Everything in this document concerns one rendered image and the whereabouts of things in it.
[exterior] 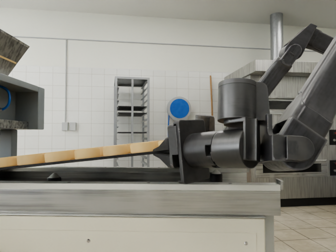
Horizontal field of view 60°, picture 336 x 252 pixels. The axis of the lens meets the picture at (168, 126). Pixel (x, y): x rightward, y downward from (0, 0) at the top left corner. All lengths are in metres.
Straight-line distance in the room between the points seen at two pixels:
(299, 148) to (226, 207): 0.24
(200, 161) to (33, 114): 0.84
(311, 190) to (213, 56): 2.62
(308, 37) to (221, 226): 0.69
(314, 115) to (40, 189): 0.52
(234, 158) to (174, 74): 4.62
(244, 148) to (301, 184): 4.20
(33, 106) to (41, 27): 4.13
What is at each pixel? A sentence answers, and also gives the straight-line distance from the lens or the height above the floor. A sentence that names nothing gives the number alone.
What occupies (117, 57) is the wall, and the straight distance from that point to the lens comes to 4.98.
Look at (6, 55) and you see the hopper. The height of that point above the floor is 1.26.
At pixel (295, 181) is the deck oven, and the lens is 4.54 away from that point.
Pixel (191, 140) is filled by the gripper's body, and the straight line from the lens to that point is 0.46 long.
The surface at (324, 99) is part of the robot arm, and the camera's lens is 0.48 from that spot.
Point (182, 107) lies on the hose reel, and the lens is 4.79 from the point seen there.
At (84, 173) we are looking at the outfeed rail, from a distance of 0.92.
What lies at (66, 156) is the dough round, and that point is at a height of 0.96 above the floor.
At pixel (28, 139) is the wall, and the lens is 5.02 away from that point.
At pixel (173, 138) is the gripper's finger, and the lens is 0.47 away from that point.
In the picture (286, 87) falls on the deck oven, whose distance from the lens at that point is 4.49.
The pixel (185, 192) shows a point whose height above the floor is 0.88.
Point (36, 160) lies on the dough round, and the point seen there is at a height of 0.95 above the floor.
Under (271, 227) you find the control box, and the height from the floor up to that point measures 0.81.
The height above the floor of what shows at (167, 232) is 0.81.
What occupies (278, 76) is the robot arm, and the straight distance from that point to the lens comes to 1.04.
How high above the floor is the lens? 0.99
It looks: 2 degrees up
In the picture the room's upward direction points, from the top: straight up
